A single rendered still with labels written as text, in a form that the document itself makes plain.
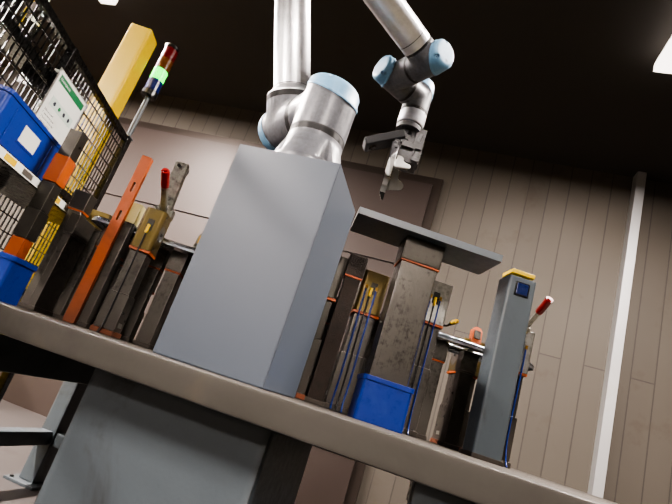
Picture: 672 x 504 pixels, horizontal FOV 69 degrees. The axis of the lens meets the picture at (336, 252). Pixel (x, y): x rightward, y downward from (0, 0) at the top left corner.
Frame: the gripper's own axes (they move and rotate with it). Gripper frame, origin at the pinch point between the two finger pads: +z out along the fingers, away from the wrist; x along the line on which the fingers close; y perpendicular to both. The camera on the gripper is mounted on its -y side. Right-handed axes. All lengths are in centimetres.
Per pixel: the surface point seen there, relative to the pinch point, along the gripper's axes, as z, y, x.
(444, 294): 19.7, 24.9, 11.4
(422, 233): 12.5, 12.6, -8.7
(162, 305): 45, -50, 20
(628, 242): -105, 168, 191
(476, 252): 12.6, 26.4, -7.4
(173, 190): 15, -56, 9
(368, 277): 21.8, 3.6, 10.4
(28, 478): 125, -111, 117
